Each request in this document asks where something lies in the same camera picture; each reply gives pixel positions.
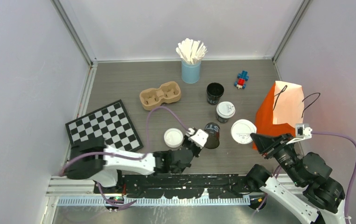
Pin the blue red toy blocks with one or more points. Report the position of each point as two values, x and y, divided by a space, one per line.
242 78

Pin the white plastic cup lid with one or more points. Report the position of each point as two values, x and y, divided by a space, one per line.
225 109

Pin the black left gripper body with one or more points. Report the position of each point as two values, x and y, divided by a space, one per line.
195 151

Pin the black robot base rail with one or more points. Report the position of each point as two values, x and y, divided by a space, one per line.
186 186

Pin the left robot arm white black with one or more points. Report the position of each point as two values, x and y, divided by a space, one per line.
94 160

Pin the brown cardboard cup carrier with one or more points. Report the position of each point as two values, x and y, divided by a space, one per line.
167 93

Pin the stack of white lids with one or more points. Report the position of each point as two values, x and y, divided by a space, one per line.
173 137

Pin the black white checkerboard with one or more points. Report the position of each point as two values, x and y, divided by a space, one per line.
112 122

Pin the black paper coffee cup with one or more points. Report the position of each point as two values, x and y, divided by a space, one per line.
223 118

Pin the blue cylindrical holder cup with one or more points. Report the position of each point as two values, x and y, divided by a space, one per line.
190 73

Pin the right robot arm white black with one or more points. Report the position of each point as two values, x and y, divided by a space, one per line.
326 196

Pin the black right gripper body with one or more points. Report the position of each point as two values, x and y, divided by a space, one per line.
283 153

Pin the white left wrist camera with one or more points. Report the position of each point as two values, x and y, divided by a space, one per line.
197 136

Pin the orange paper takeout bag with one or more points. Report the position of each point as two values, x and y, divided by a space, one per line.
282 108

